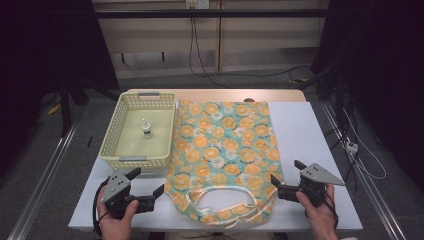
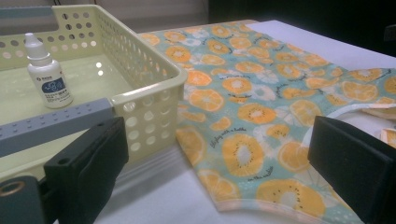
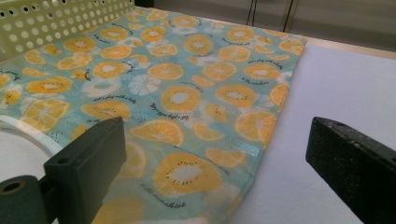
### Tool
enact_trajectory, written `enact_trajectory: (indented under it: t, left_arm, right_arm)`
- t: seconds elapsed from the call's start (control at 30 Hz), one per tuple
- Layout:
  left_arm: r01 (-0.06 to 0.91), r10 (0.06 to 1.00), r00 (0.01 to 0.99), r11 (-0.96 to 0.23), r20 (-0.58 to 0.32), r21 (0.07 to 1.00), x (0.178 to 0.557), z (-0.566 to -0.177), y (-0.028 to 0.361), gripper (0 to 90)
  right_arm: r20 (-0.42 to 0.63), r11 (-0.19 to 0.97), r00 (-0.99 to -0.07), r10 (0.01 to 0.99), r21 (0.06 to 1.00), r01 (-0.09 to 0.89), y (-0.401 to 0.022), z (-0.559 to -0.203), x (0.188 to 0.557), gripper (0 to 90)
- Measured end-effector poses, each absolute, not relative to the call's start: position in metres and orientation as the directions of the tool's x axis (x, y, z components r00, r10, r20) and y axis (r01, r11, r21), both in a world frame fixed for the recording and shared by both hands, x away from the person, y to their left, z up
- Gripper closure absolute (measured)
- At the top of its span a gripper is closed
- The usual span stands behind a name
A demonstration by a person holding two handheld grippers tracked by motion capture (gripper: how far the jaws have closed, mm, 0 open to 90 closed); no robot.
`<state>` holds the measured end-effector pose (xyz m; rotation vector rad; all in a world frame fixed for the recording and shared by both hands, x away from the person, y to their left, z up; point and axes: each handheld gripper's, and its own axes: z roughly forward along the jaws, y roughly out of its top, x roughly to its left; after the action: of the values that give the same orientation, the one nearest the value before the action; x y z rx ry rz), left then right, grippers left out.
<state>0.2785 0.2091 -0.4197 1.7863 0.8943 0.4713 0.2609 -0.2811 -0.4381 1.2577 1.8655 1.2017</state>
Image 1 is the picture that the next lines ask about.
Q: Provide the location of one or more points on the small clear bottle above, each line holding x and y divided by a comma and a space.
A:
146, 128

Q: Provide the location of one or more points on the white power strip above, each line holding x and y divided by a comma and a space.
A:
351, 147

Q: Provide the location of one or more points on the white wall socket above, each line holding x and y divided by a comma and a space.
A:
197, 3

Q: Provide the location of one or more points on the person's right hand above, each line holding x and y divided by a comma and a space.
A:
321, 218

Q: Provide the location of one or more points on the white table mat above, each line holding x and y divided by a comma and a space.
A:
300, 133

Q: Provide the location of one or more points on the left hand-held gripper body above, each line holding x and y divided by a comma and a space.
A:
115, 186

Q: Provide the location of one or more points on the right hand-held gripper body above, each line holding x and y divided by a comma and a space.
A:
315, 176

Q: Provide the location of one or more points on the orange print cloth bag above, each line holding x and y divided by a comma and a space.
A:
216, 140

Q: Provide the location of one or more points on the person's left hand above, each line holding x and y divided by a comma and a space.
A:
115, 225

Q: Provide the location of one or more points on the metal floor rail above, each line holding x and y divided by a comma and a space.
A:
373, 193
43, 180

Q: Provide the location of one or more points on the small brown round object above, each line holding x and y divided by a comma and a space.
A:
249, 99

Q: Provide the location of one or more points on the beige wall panel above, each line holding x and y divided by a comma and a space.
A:
260, 33

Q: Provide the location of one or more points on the black stand leg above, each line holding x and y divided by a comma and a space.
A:
65, 106

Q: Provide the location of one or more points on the pale yellow plastic basket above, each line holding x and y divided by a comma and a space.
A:
115, 130

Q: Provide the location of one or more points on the black horizontal frame bar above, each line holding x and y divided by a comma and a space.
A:
213, 13

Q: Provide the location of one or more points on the wooden table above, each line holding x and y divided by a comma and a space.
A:
216, 94

